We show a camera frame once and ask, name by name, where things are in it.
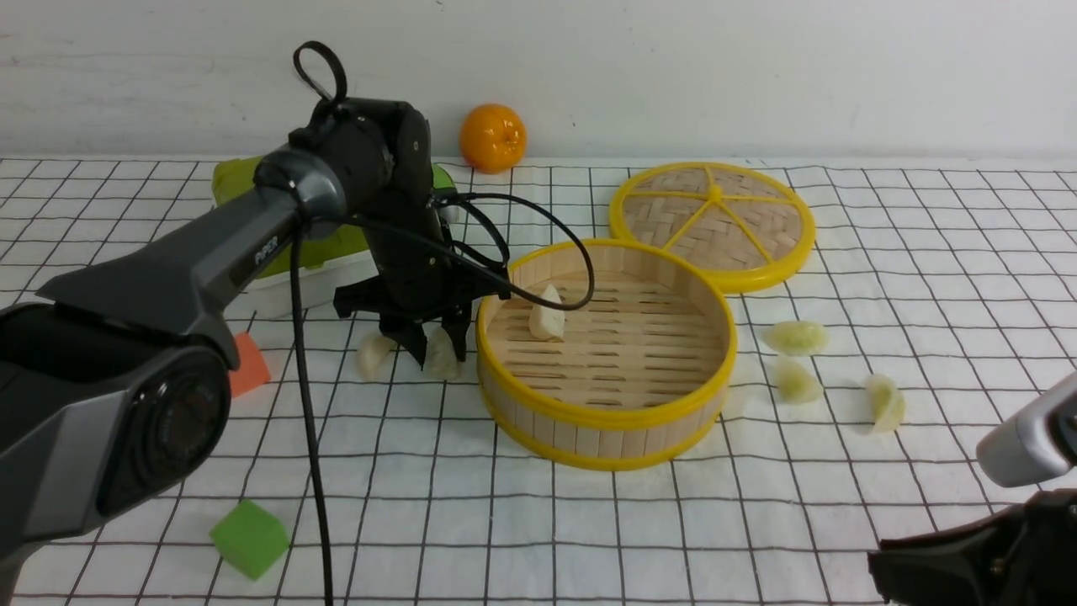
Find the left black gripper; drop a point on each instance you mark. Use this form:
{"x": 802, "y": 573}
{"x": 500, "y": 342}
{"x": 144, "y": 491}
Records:
{"x": 422, "y": 275}

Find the white dumpling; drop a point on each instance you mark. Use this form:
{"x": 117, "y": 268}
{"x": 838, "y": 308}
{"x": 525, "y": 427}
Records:
{"x": 547, "y": 323}
{"x": 441, "y": 361}
{"x": 374, "y": 357}

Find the greenish dumpling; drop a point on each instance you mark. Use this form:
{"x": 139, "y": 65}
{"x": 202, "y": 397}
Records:
{"x": 887, "y": 402}
{"x": 796, "y": 338}
{"x": 794, "y": 384}

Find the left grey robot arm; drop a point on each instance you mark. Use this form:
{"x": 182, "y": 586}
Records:
{"x": 115, "y": 380}

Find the bamboo steamer tray yellow rim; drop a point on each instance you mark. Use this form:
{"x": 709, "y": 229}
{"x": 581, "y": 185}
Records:
{"x": 641, "y": 373}

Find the bamboo steamer lid yellow rim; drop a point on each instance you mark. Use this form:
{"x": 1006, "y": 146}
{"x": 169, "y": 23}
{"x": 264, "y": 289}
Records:
{"x": 745, "y": 230}

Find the green lidded white box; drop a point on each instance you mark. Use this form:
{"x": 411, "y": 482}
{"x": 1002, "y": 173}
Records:
{"x": 326, "y": 264}

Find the orange foam cube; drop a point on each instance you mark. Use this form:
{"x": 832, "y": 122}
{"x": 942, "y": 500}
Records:
{"x": 252, "y": 372}

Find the orange toy fruit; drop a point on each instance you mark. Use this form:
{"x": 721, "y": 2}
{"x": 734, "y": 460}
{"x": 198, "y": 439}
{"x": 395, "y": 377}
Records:
{"x": 493, "y": 138}

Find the green foam cube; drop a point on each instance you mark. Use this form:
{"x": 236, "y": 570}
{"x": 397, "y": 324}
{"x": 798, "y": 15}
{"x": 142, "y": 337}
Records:
{"x": 250, "y": 539}

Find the white grid tablecloth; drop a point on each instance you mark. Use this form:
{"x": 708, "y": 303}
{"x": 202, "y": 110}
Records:
{"x": 955, "y": 278}

